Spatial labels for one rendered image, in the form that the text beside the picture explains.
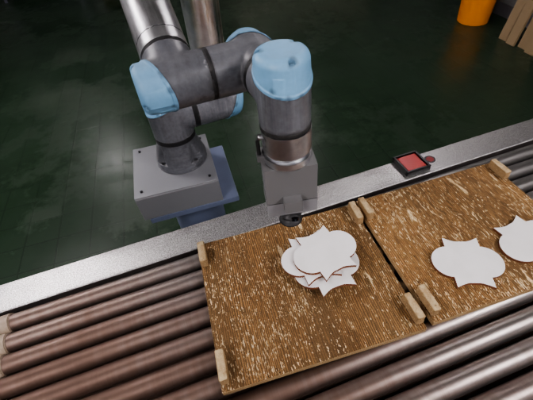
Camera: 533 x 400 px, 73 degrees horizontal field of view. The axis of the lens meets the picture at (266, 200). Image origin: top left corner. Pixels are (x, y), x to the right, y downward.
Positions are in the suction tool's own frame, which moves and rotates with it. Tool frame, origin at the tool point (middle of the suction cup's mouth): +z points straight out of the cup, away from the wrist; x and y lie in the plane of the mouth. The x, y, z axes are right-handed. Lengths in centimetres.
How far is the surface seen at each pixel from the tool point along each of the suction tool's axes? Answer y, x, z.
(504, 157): 66, 28, 21
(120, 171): -100, 166, 113
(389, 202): 28.1, 16.3, 19.1
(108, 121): -121, 236, 113
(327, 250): 8.0, 2.0, 15.1
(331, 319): 5.5, -11.8, 19.3
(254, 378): -11.1, -20.5, 19.4
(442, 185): 44, 19, 19
